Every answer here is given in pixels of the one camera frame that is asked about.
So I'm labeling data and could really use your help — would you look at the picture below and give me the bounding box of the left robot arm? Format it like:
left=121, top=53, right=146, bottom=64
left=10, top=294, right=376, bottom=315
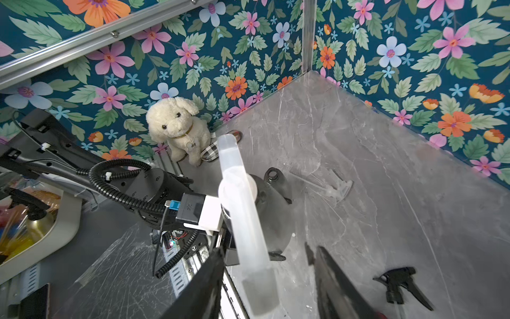
left=1, top=110, right=231, bottom=279

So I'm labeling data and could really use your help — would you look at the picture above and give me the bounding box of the plaid cylinder pouch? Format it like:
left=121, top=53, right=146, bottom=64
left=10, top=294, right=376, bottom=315
left=201, top=133, right=233, bottom=162

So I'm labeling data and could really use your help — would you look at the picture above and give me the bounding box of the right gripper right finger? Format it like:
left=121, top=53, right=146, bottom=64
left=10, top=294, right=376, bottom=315
left=305, top=243, right=379, bottom=318

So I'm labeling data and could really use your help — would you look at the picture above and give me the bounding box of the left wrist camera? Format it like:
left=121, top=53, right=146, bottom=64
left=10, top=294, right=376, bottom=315
left=163, top=194, right=223, bottom=235

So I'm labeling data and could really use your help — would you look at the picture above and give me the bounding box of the smoky spray bottle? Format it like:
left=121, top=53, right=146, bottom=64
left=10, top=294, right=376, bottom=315
left=248, top=167, right=295, bottom=262

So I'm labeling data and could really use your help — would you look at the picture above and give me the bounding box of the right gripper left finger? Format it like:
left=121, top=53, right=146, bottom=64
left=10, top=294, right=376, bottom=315
left=159, top=248, right=225, bottom=319

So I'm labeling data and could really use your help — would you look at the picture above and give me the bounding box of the white bin with items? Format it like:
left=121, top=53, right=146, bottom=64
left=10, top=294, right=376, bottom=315
left=1, top=182, right=82, bottom=284

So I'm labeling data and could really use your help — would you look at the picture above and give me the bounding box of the white plush dog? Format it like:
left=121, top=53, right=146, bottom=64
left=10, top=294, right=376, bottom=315
left=146, top=97, right=211, bottom=167

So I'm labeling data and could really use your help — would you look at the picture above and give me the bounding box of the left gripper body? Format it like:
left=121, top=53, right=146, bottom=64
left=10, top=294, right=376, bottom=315
left=221, top=231, right=286, bottom=267

